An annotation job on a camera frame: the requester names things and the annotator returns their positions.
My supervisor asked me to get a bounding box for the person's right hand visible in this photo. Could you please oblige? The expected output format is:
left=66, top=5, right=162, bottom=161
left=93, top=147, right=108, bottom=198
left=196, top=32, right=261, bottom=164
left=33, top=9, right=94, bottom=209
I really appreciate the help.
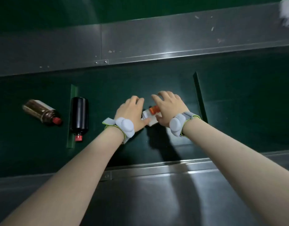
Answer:
left=151, top=91, right=189, bottom=128

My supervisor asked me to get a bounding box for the person's left hand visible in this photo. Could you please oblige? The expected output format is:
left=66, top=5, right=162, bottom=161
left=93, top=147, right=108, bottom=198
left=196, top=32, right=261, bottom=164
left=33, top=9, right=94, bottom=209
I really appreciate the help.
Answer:
left=115, top=96, right=151, bottom=133

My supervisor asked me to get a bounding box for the white bottle with orange cap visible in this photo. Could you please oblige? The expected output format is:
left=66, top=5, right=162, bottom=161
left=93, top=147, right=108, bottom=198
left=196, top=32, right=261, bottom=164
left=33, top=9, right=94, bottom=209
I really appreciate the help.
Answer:
left=141, top=105, right=163, bottom=127

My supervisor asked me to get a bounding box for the person's right forearm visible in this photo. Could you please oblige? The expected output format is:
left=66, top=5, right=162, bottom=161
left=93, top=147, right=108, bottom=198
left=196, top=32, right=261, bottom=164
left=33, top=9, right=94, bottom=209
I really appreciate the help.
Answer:
left=182, top=117, right=289, bottom=226

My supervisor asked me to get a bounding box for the person's left forearm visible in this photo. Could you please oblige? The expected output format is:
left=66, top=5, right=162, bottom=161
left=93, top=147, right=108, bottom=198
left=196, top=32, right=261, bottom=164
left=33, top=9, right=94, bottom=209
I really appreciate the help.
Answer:
left=0, top=126, right=126, bottom=226

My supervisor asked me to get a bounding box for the grey right wrist tracker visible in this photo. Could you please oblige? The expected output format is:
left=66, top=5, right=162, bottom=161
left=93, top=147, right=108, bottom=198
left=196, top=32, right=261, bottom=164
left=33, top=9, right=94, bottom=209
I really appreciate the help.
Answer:
left=169, top=111, right=201, bottom=137

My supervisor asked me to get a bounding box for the grey wrist tracker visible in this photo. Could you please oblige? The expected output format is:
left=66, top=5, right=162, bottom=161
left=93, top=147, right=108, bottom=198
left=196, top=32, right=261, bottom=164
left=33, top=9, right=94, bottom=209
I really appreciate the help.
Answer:
left=102, top=117, right=136, bottom=144
left=169, top=111, right=201, bottom=137

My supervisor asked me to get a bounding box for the grey left wrist tracker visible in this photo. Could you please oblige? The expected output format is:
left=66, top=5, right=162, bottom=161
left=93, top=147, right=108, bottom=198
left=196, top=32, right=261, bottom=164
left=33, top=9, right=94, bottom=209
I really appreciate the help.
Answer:
left=102, top=117, right=136, bottom=144

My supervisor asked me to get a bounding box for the green belt cleat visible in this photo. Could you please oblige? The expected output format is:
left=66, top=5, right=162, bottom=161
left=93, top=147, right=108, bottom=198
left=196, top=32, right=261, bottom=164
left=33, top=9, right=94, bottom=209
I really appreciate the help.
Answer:
left=66, top=84, right=79, bottom=149
left=193, top=71, right=208, bottom=124

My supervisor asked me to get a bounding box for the black bottle with red cap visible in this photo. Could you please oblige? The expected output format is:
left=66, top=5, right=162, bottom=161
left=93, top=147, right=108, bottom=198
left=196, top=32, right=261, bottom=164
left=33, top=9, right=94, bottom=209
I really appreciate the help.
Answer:
left=69, top=97, right=89, bottom=142

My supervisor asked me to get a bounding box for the green conveyor belt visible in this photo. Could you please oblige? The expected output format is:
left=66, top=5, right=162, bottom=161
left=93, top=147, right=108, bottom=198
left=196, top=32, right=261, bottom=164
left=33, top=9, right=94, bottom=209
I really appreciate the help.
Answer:
left=0, top=46, right=289, bottom=179
left=0, top=0, right=285, bottom=35

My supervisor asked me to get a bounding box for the brown bottle with red cap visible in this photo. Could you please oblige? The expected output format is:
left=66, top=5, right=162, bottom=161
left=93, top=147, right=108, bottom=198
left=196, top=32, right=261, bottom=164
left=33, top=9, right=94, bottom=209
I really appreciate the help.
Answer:
left=22, top=99, right=63, bottom=126

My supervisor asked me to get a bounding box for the white cloth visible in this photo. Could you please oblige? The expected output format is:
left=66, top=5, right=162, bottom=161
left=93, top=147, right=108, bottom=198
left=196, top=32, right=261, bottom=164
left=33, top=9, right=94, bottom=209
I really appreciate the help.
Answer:
left=278, top=0, right=289, bottom=27

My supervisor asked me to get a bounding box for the steel conveyor edge rail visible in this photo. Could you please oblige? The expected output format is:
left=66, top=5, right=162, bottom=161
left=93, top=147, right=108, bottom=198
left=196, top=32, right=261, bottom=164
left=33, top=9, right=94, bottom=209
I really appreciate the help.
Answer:
left=0, top=150, right=289, bottom=226

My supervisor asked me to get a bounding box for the wide steel conveyor rail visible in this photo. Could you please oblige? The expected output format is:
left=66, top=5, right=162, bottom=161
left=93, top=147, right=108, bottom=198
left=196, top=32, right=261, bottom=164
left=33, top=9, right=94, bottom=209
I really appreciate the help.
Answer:
left=0, top=2, right=289, bottom=78

